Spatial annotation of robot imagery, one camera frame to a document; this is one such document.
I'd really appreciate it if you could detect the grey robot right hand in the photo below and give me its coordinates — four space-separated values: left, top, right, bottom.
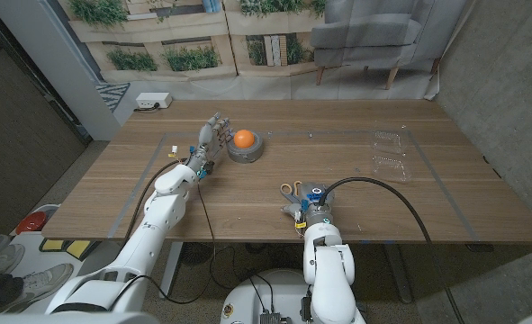
281 181 337 227

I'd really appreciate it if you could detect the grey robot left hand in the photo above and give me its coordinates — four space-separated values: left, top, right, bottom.
186 112 234 179

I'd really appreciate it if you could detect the clear plastic clamshell container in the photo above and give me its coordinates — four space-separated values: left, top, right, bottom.
370 129 414 184

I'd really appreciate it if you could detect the orange fruit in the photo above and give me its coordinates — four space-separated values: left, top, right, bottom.
233 129 256 149

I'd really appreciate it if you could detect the white power strip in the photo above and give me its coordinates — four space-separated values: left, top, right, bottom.
135 92 174 110

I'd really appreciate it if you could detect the printed room backdrop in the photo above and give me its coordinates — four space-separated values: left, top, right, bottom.
58 0 469 102

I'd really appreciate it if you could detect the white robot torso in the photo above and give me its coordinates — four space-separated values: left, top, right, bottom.
220 268 314 324

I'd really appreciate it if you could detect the black floor fan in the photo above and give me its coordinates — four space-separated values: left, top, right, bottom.
179 242 215 267

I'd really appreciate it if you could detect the white table leg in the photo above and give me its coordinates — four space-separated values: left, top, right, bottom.
158 241 185 300

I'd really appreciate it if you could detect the yellow and black floor item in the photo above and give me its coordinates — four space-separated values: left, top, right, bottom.
39 238 92 262

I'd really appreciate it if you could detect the red bowl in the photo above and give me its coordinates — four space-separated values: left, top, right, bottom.
15 211 49 236

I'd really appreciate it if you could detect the grey sneaker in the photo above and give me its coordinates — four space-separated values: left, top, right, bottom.
0 263 75 314
0 231 26 275

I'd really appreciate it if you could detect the grey duct tape roll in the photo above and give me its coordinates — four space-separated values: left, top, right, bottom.
227 131 266 165

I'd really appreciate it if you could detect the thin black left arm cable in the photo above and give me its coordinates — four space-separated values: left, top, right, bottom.
110 179 217 312

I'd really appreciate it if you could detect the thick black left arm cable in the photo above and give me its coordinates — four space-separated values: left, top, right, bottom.
125 157 188 247

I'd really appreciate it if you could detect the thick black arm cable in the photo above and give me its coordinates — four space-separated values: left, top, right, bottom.
125 157 188 247
319 176 467 324

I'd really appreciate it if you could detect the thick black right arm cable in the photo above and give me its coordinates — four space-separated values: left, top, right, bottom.
319 176 467 324

